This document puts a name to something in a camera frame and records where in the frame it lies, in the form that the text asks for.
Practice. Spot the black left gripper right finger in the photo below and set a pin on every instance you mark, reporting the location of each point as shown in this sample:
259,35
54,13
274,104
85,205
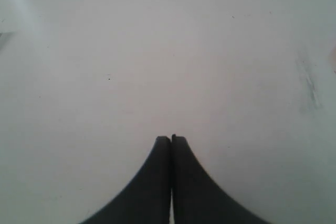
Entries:
196,197

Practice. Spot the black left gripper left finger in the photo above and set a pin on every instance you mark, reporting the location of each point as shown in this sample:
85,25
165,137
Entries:
147,197

